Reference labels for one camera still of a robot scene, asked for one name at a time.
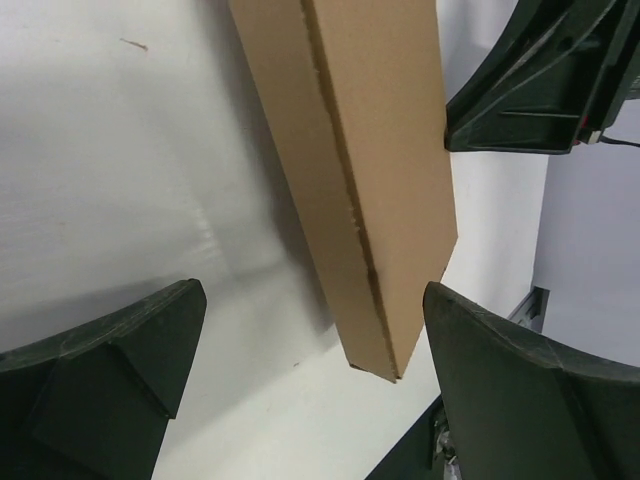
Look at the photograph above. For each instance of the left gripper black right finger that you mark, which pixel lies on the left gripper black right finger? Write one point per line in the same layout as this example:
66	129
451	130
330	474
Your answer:
522	406

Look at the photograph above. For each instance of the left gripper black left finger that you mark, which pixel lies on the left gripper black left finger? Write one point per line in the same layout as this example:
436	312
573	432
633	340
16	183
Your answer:
94	402

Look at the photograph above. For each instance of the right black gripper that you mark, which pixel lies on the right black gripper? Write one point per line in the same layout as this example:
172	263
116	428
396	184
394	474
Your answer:
557	77

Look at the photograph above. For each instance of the cardboard box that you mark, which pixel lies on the cardboard box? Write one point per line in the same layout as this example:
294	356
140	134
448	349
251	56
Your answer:
354	97

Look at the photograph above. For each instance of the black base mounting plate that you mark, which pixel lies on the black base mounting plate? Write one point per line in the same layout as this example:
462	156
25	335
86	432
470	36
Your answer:
413	456

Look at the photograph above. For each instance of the aluminium frame rail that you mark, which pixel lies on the aluminium frame rail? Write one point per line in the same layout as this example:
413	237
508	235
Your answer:
531	311

